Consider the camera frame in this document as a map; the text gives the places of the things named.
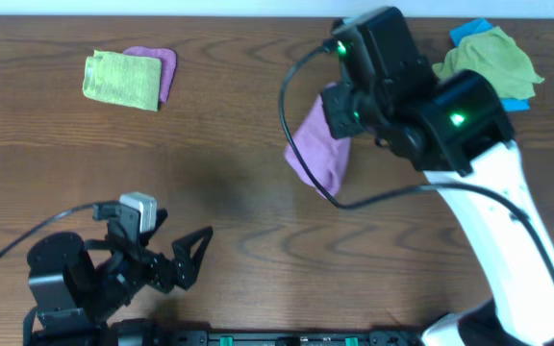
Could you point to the purple microfiber cloth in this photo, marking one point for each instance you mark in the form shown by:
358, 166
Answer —
326, 157

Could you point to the folded green cloth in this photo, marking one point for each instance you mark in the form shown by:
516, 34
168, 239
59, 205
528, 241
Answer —
123, 80

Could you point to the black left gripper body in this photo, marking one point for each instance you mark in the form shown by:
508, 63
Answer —
151, 265

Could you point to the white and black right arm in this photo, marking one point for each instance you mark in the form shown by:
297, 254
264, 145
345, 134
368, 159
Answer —
458, 135

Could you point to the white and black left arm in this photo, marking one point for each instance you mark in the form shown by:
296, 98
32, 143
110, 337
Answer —
79, 284

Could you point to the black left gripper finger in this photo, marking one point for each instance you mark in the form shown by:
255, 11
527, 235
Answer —
154, 223
189, 252

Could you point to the crumpled green cloth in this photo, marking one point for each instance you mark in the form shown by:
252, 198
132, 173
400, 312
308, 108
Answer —
494, 55

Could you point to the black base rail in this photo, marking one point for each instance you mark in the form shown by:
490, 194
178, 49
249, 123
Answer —
374, 338

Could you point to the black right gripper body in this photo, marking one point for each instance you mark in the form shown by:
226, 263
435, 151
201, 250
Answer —
349, 112

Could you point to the blue cloth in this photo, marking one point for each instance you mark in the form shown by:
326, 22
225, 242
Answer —
479, 26

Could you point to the folded purple cloth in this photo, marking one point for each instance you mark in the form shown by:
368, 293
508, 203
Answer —
168, 59

